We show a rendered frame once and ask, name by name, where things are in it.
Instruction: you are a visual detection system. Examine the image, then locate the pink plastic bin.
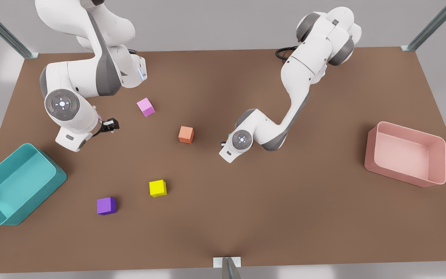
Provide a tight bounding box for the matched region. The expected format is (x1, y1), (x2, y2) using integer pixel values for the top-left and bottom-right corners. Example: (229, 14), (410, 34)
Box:
(364, 121), (446, 188)

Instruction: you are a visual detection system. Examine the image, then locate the silver frame post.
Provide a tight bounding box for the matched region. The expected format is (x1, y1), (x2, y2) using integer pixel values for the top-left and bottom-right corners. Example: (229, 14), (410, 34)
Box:
(0, 0), (39, 59)
(401, 0), (446, 52)
(213, 256), (242, 279)

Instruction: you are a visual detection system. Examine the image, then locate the teal plastic bin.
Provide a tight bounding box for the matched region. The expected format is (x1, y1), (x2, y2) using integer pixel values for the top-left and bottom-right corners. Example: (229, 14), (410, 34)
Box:
(0, 143), (68, 226)

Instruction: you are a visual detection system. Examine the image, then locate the yellow cube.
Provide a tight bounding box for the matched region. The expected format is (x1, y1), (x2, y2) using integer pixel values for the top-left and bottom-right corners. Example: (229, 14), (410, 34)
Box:
(149, 179), (167, 198)

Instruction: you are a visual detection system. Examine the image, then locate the purple cube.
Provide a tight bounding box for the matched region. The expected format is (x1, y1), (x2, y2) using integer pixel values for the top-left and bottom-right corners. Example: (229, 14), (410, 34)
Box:
(97, 197), (117, 215)

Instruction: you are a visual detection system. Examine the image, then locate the pink cube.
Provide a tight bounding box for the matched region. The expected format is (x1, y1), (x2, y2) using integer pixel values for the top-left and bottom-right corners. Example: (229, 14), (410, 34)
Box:
(137, 98), (156, 117)

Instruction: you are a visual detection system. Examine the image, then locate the orange cube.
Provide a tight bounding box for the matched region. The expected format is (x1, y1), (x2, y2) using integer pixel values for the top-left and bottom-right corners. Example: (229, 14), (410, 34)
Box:
(178, 126), (194, 144)

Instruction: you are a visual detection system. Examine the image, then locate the black cable loop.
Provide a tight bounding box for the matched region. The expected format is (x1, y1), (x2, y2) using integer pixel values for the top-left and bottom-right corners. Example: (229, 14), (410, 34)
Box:
(275, 46), (299, 60)

